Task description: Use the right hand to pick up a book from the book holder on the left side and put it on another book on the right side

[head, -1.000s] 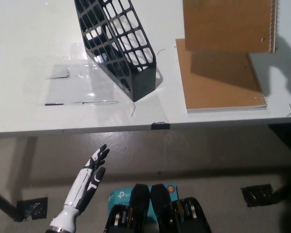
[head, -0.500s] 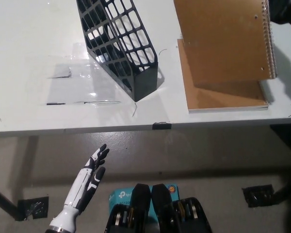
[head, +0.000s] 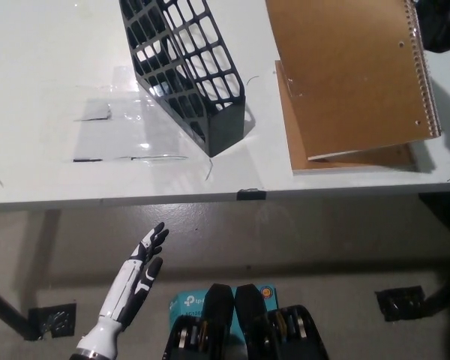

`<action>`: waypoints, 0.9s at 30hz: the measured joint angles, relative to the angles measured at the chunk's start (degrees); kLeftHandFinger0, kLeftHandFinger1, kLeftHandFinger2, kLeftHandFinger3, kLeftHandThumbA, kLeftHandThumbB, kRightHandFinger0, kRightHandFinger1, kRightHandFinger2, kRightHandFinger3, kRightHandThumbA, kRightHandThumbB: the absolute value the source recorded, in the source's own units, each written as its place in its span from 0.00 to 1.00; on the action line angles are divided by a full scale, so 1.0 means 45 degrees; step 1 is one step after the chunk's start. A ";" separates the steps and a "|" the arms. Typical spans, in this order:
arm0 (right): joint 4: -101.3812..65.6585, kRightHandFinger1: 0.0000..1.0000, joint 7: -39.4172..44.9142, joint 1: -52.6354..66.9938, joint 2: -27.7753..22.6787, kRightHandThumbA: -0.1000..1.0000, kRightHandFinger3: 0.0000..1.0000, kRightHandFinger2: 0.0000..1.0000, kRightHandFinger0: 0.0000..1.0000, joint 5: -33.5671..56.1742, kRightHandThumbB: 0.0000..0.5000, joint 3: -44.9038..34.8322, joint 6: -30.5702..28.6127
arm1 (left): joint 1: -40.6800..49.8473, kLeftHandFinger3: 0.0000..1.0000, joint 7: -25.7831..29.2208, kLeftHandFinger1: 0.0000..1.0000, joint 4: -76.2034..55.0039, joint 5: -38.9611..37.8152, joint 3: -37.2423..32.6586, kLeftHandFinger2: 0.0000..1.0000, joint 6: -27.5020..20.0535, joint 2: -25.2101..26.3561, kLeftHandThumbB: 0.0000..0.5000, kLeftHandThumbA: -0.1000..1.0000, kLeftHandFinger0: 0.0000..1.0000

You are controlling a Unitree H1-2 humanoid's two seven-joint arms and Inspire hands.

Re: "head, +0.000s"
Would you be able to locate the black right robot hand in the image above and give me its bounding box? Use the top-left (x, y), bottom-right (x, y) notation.
top-left (414, 0), bottom-right (450, 68)

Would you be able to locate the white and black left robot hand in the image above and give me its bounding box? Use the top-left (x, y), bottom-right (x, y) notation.
top-left (76, 221), bottom-right (170, 356)

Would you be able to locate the brown spiral notebook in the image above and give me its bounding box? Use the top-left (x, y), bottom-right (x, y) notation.
top-left (274, 59), bottom-right (417, 173)
top-left (265, 0), bottom-right (443, 162)

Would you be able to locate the black plastic grid book holder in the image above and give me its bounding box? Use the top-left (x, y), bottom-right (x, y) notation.
top-left (118, 0), bottom-right (247, 158)

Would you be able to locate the teal tp-link box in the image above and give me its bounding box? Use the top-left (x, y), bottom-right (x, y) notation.
top-left (168, 286), bottom-right (279, 338)

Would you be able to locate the black floor tape patch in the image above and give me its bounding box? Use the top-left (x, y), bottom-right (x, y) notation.
top-left (28, 302), bottom-right (78, 341)
top-left (374, 285), bottom-right (425, 323)

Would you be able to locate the black table leg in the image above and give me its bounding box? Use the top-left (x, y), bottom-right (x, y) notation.
top-left (423, 262), bottom-right (450, 320)
top-left (0, 284), bottom-right (33, 341)

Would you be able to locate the clear plastic sheet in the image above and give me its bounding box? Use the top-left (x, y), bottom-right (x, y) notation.
top-left (40, 67), bottom-right (191, 163)

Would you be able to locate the black tape strip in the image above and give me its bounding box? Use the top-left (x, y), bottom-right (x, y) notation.
top-left (236, 187), bottom-right (267, 200)

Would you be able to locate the grey tape patch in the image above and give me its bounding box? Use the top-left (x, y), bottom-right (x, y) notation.
top-left (74, 100), bottom-right (113, 123)

